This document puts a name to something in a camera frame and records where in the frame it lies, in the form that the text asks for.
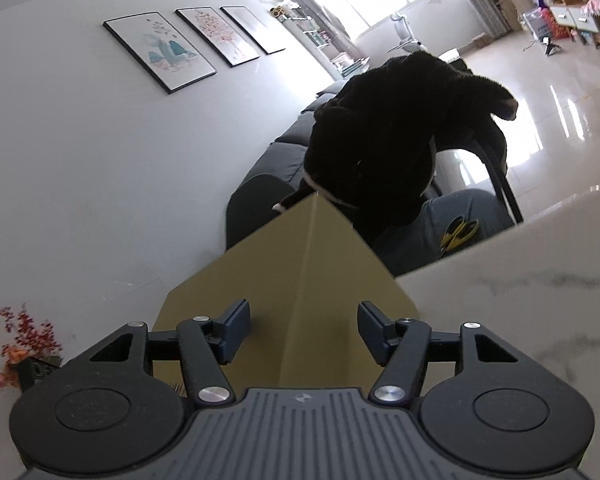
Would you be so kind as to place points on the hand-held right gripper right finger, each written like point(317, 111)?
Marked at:
point(367, 330)

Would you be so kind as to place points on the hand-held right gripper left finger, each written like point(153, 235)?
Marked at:
point(237, 327)

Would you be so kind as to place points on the white marble desktop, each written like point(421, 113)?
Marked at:
point(530, 270)

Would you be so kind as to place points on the grey blue cushion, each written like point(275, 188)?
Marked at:
point(420, 230)

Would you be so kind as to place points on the yellow black scissors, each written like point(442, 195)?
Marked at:
point(460, 232)

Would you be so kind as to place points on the dark grey sofa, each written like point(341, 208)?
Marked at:
point(290, 155)

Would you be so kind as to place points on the red artificial flower pot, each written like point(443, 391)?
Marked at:
point(27, 345)

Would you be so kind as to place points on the framed picture blue art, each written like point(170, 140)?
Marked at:
point(162, 52)

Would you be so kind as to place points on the white shelf rack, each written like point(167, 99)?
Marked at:
point(320, 40)

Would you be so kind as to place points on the framed picture pale art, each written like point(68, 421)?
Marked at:
point(252, 27)

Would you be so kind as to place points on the white office chair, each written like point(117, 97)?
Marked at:
point(404, 30)

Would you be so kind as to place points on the small floor tripod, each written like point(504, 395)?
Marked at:
point(547, 46)

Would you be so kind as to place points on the light wooden cabinet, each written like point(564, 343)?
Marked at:
point(505, 10)

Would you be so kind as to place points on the white low cabinet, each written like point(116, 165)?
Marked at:
point(575, 17)

